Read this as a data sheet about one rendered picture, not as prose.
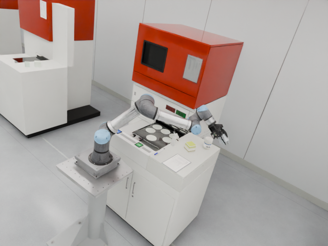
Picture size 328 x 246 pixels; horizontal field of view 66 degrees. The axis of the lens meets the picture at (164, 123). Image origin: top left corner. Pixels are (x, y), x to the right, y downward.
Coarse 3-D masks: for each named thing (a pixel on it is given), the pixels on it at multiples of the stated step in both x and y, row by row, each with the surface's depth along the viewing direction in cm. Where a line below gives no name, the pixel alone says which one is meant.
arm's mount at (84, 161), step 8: (88, 152) 202; (112, 152) 207; (80, 160) 192; (88, 160) 193; (112, 160) 198; (88, 168) 190; (96, 168) 186; (104, 168) 191; (112, 168) 200; (96, 176) 188
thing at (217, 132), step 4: (212, 124) 191; (212, 128) 192; (216, 128) 194; (220, 128) 194; (212, 132) 192; (216, 132) 191; (220, 132) 191; (212, 136) 194; (216, 136) 193; (220, 136) 191
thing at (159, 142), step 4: (152, 124) 260; (144, 128) 250; (164, 128) 258; (136, 132) 241; (140, 132) 243; (144, 132) 244; (148, 132) 245; (156, 132) 248; (160, 132) 249; (172, 132) 254; (140, 136) 236; (144, 136) 238; (156, 136) 242; (160, 136) 243; (164, 136) 244; (168, 136) 246; (180, 136) 250; (148, 140) 233; (156, 140) 236; (160, 140) 237; (156, 144) 229; (160, 144) 230; (164, 144) 232; (160, 148) 225
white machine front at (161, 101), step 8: (136, 88) 276; (144, 88) 269; (136, 96) 280; (160, 96) 259; (160, 104) 262; (168, 104) 255; (176, 104) 249; (168, 112) 258; (184, 112) 245; (192, 112) 240; (144, 120) 282; (152, 120) 275; (168, 128) 265
